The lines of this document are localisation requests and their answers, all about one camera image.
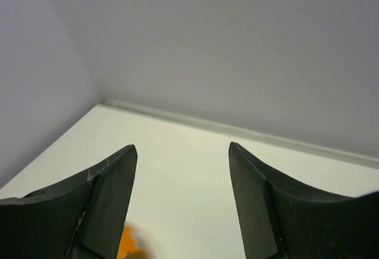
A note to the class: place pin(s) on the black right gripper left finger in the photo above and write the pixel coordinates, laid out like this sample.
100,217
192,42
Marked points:
81,216

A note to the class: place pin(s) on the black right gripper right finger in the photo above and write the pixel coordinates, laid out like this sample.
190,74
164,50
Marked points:
281,217

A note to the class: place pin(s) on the orange plastic bottle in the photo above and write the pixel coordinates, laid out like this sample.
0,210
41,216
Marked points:
130,246

